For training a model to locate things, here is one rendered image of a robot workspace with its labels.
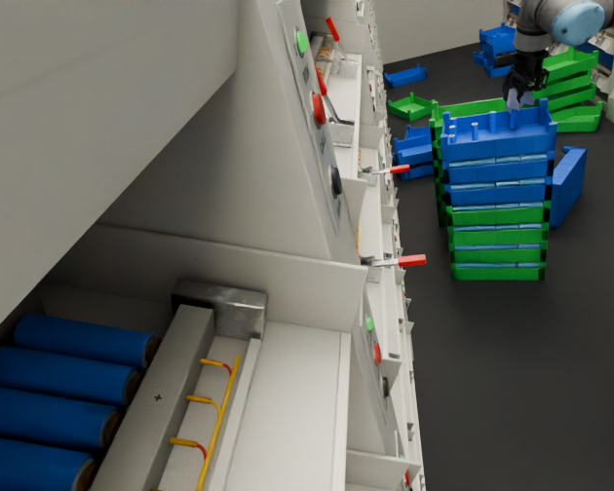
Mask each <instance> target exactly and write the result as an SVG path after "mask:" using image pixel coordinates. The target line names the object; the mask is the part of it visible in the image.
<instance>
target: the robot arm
mask: <svg viewBox="0 0 614 491"><path fill-rule="evenodd" d="M610 27H614V0H521V2H520V7H519V13H518V23H517V27H516V32H515V38H514V43H513V44H514V47H515V48H516V52H515V53H504V54H502V55H500V56H499V57H496V58H495V62H496V66H507V65H508V64H511V63H515V64H514V66H511V69H510V70H509V71H508V75H507V78H505V81H504V84H503V87H502V95H503V99H504V102H505V106H506V108H507V110H508V112H509V113H510V114H512V112H513V109H515V110H516V111H517V112H519V110H520V109H521V108H522V106H523V104H524V103H525V104H529V105H533V104H534V98H533V97H532V95H531V91H535V92H538V91H541V90H542V88H543V89H546V86H547V82H548V78H549V74H550V71H549V70H548V69H546V68H545V67H543V66H542V64H543V60H544V58H546V57H549V53H550V52H548V51H547V50H546V48H548V47H549V46H550V45H551V42H552V38H553V37H554V38H555V39H556V40H557V41H558V42H560V43H562V44H564V45H566V46H579V45H582V44H584V43H586V42H588V41H589V40H591V39H592V38H593V37H594V36H595V35H596V34H597V33H598V32H599V31H600V30H603V29H607V28H610ZM545 75H546V76H547V78H546V82H545V84H544V83H543V82H544V78H545ZM517 89H518V90H517Z"/></svg>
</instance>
